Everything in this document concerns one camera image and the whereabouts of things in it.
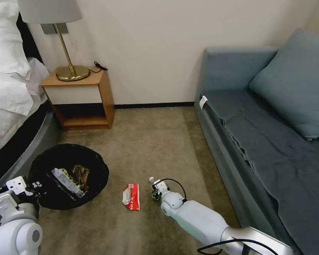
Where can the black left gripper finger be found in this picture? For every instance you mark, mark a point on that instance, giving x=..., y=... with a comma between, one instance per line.
x=36, y=183

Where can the black trash bin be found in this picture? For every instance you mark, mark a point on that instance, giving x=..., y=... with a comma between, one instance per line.
x=97, y=164

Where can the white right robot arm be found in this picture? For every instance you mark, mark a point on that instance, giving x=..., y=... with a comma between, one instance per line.
x=202, y=217

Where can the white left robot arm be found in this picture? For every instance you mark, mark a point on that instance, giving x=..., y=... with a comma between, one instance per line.
x=13, y=228

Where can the red and white packet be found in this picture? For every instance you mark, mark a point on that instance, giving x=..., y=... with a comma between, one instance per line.
x=131, y=196

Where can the white printed wrapper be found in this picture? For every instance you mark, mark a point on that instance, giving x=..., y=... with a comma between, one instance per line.
x=66, y=180

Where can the gold foil wrapper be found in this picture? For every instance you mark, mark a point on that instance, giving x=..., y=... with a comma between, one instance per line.
x=81, y=172

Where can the grey bed base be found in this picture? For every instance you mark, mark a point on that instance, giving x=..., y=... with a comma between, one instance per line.
x=29, y=138

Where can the black baseboard strip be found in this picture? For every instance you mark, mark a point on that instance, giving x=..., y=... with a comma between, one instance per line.
x=154, y=105

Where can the white duvet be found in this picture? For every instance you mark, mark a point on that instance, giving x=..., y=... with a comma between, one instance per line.
x=8, y=90

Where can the wooden nightstand with white drawer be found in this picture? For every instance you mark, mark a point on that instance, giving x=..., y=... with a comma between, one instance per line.
x=74, y=91

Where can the white sofa tag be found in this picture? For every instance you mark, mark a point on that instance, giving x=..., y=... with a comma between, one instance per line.
x=203, y=101

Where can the lamp with brass stand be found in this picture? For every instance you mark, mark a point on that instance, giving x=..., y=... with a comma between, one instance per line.
x=71, y=73

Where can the dark blue sofa cover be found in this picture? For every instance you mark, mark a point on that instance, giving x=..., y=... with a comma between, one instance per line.
x=268, y=148

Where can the blue-grey sofa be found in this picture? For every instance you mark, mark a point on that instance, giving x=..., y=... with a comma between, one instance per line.
x=223, y=69

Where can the black headboard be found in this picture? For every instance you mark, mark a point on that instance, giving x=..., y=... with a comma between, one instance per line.
x=29, y=39

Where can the white pillow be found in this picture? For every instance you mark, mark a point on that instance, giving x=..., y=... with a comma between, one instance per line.
x=2, y=39

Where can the blue-grey cushion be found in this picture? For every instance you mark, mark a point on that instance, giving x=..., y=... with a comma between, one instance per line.
x=292, y=87

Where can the grey wall switch plate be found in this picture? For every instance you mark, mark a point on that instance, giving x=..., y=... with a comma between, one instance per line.
x=49, y=28

